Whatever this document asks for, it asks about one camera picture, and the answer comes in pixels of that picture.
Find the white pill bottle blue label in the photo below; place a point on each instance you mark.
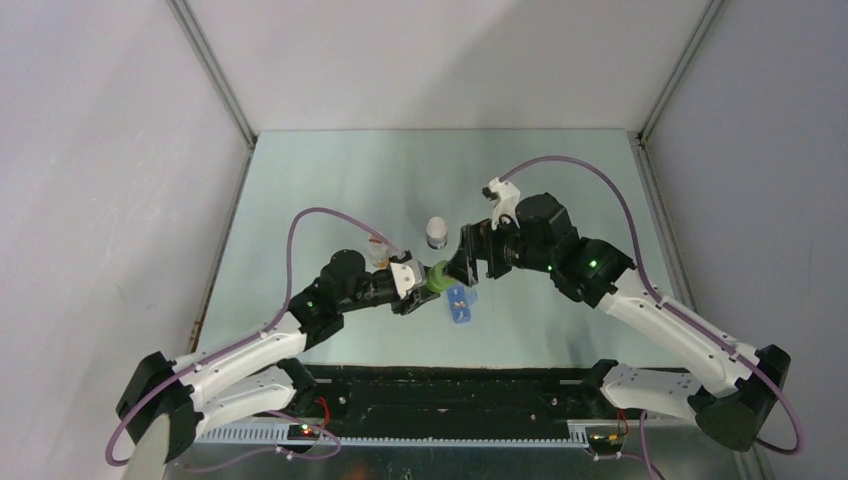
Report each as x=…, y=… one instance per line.
x=436, y=233

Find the right control board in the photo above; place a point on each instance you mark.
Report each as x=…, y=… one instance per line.
x=605, y=441

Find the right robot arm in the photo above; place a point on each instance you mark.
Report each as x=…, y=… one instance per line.
x=727, y=388

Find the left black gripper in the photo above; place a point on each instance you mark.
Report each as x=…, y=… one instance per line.
x=409, y=303

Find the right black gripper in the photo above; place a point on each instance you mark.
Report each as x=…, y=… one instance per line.
x=462, y=266

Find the right aluminium frame post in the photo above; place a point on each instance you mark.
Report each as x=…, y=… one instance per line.
x=703, y=27

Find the green pill bottle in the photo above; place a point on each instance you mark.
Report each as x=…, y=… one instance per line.
x=437, y=278

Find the aluminium frame post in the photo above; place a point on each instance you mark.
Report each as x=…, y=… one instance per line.
x=703, y=27
x=189, y=23

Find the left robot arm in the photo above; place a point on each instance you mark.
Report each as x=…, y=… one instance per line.
x=259, y=372

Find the control board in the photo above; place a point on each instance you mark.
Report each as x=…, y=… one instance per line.
x=605, y=441
x=303, y=432

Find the white bottle orange label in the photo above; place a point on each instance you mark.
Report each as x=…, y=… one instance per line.
x=379, y=252

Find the left control board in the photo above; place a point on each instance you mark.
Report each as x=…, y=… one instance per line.
x=303, y=432

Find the left aluminium frame post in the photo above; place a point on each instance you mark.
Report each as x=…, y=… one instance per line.
x=189, y=23

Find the blue pill organizer box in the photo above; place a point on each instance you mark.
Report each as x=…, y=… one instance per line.
x=460, y=301

